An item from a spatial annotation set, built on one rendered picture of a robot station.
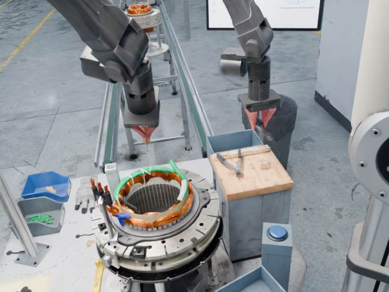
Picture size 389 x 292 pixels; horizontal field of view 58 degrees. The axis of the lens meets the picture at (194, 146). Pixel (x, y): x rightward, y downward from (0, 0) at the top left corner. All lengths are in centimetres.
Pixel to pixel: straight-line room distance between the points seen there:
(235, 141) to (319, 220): 132
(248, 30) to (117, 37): 39
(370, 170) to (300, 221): 194
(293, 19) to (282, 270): 111
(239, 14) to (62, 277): 93
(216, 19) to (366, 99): 135
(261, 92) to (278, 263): 43
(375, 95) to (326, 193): 223
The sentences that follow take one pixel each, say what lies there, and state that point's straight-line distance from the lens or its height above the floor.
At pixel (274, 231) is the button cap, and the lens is 89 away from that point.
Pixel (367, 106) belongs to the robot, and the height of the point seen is 149.
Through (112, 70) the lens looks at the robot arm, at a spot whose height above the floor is 150.
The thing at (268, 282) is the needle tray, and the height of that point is 104.
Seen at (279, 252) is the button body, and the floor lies 101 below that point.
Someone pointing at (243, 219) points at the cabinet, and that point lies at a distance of 104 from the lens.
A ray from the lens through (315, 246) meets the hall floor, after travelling 229.
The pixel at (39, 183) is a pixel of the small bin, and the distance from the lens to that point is 163.
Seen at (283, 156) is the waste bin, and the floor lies 20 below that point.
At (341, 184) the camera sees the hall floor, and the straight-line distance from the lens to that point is 276.
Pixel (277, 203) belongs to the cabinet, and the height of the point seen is 99.
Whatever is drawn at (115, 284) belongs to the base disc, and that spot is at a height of 80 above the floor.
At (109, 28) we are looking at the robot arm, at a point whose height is 157.
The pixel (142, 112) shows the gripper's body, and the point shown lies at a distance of 69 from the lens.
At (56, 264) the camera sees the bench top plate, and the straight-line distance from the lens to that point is 129.
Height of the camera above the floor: 169
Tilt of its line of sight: 33 degrees down
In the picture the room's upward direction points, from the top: 6 degrees counter-clockwise
